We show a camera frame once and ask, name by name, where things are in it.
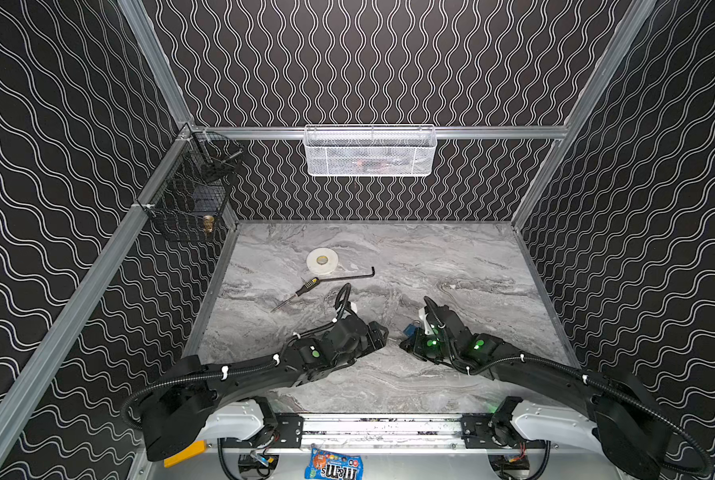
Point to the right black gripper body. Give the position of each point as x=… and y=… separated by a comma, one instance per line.
x=420, y=342

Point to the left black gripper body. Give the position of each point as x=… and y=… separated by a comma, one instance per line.
x=363, y=334

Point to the blue padlock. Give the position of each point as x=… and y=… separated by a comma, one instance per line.
x=410, y=331

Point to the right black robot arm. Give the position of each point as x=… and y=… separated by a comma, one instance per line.
x=620, y=418

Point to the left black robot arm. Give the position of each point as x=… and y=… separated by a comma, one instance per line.
x=174, y=411

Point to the black hex key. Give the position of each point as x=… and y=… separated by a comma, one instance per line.
x=349, y=277

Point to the white tape roll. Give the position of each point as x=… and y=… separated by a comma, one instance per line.
x=322, y=261

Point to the blue candy bag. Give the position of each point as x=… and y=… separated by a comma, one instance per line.
x=327, y=465

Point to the brass padlock in basket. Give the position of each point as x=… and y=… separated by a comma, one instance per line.
x=209, y=222

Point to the yellow block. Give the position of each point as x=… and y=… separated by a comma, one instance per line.
x=195, y=449

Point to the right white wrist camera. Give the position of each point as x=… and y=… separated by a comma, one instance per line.
x=427, y=325

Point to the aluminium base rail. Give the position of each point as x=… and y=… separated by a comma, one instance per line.
x=527, y=426

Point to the white mesh wall basket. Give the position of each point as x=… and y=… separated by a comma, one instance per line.
x=370, y=150

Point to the black wire wall basket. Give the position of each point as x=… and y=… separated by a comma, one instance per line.
x=199, y=182

